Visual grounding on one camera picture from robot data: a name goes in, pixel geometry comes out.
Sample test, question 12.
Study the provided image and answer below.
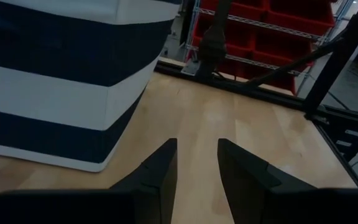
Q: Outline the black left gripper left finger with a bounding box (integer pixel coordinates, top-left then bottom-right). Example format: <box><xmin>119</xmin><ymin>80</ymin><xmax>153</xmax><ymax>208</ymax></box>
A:
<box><xmin>110</xmin><ymin>138</ymin><xmax>178</xmax><ymax>224</ymax></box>

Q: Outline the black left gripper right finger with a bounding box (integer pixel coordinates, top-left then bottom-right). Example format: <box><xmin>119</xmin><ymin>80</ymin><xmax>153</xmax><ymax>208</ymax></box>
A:
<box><xmin>218</xmin><ymin>139</ymin><xmax>316</xmax><ymax>224</ymax></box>

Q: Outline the red plastic storage bin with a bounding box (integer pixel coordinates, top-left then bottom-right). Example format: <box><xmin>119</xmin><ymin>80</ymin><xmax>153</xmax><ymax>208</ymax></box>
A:
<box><xmin>255</xmin><ymin>29</ymin><xmax>313</xmax><ymax>66</ymax></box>
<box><xmin>192</xmin><ymin>15</ymin><xmax>256</xmax><ymax>47</ymax></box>
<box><xmin>200</xmin><ymin>0</ymin><xmax>269</xmax><ymax>12</ymax></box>
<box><xmin>265</xmin><ymin>0</ymin><xmax>336</xmax><ymax>35</ymax></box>
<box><xmin>244</xmin><ymin>63</ymin><xmax>297</xmax><ymax>95</ymax></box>

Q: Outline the navy white striped fabric bin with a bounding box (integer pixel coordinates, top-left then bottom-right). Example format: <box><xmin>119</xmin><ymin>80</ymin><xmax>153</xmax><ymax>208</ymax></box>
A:
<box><xmin>0</xmin><ymin>0</ymin><xmax>183</xmax><ymax>173</ymax></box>

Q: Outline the silver wire shelf rack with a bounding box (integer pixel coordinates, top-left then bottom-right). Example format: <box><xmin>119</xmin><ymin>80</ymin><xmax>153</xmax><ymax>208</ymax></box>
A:
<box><xmin>183</xmin><ymin>0</ymin><xmax>354</xmax><ymax>96</ymax></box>

